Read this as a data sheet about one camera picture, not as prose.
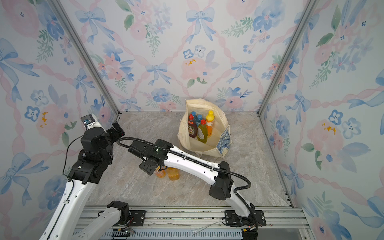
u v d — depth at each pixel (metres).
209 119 0.91
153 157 0.48
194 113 0.98
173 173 0.85
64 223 0.39
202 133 0.95
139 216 0.75
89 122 0.52
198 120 0.98
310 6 0.69
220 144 1.01
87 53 0.86
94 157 0.48
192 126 0.97
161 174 0.82
